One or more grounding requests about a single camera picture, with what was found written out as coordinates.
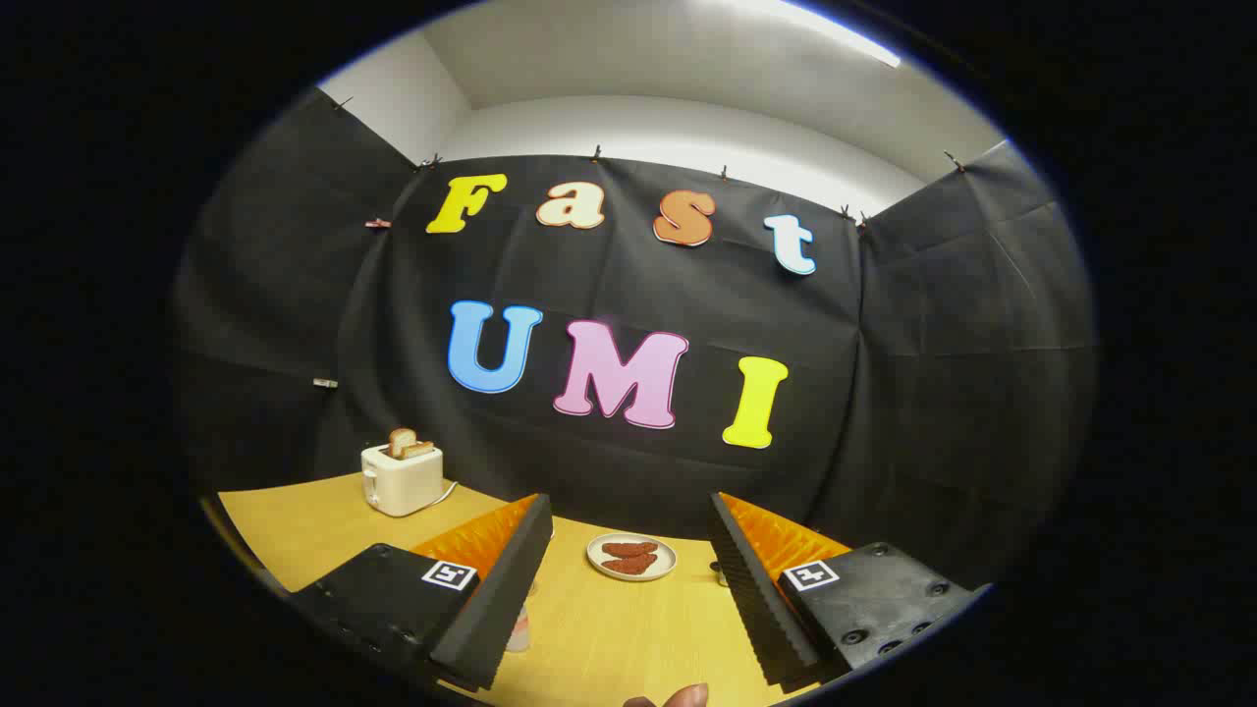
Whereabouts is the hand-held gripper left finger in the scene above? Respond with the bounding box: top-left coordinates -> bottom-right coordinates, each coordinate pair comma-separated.
288,493 -> 555,692

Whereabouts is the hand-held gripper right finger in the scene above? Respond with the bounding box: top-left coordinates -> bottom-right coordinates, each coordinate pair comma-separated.
709,491 -> 991,688

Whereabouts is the cream toaster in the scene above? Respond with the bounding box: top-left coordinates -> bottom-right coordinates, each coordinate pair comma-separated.
360,444 -> 445,518

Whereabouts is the white round plate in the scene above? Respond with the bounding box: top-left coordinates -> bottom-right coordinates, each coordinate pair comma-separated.
586,533 -> 679,583

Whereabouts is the wooden table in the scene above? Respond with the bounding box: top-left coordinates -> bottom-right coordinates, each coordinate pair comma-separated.
216,471 -> 855,707

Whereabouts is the black backdrop cloth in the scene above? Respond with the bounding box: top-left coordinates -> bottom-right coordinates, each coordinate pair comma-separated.
169,86 -> 1099,590

